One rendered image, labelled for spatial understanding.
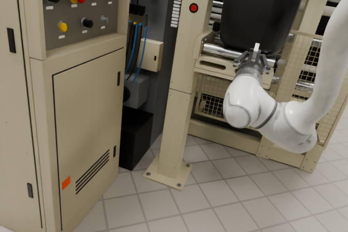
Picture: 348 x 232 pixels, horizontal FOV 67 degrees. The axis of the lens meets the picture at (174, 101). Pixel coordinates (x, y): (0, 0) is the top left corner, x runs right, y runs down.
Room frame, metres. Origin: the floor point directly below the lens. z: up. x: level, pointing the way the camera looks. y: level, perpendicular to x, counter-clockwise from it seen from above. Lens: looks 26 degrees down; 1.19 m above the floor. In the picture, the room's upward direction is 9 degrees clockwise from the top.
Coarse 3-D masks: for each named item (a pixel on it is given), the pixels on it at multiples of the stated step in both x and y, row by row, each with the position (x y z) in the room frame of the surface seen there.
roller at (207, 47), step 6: (204, 42) 1.26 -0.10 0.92; (204, 48) 1.24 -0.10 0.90; (210, 48) 1.23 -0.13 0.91; (216, 48) 1.23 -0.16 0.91; (222, 48) 1.23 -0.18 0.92; (228, 48) 1.23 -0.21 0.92; (216, 54) 1.23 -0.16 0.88; (222, 54) 1.22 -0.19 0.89; (228, 54) 1.21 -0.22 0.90; (234, 54) 1.20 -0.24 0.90; (240, 54) 1.20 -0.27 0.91; (246, 60) 1.19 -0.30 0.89; (252, 60) 1.18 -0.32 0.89; (270, 60) 1.17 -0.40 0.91; (276, 60) 1.16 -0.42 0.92; (270, 66) 1.17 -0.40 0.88
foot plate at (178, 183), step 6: (156, 156) 1.53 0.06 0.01; (156, 162) 1.46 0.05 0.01; (150, 168) 1.39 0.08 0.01; (156, 168) 1.40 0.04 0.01; (180, 168) 1.44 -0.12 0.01; (186, 168) 1.45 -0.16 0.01; (144, 174) 1.33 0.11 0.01; (150, 174) 1.33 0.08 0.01; (156, 174) 1.34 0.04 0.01; (180, 174) 1.38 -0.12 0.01; (186, 174) 1.39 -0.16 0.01; (156, 180) 1.29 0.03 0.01; (162, 180) 1.30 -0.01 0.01; (168, 180) 1.30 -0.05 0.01; (174, 180) 1.31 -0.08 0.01; (180, 180) 1.32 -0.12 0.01; (174, 186) 1.26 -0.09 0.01; (180, 186) 1.27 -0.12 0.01
